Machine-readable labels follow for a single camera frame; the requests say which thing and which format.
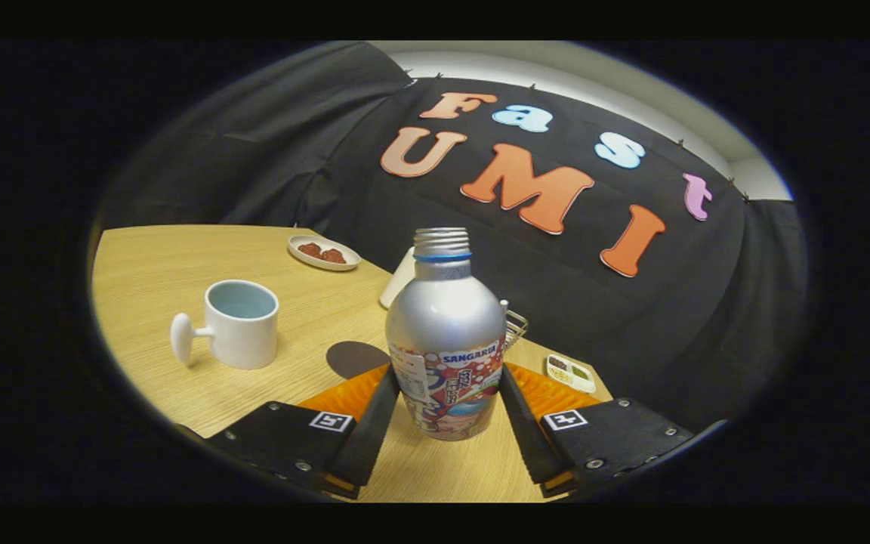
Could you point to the small white plate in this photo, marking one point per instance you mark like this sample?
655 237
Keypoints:
306 260

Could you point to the silver bottle with printed label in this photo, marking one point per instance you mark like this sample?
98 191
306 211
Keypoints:
444 325

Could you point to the wooden table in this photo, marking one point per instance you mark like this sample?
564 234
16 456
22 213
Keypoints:
178 264

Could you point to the white divided condiment dish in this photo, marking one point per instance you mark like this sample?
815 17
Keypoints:
571 373

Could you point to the red snack piece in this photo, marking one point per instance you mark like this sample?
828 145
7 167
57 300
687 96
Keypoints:
333 256
310 250

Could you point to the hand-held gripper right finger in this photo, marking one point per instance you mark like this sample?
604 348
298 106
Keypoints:
526 431

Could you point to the white toaster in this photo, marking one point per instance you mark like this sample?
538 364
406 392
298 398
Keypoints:
399 283

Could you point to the round dark brown coaster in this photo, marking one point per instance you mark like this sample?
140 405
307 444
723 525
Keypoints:
356 359

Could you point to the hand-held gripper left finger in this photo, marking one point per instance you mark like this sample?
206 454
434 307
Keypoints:
374 431

